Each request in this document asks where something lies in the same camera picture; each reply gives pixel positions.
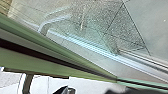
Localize green framed glass door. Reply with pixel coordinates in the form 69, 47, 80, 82
0, 0, 168, 93

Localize metal door handle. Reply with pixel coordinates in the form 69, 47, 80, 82
37, 8, 73, 35

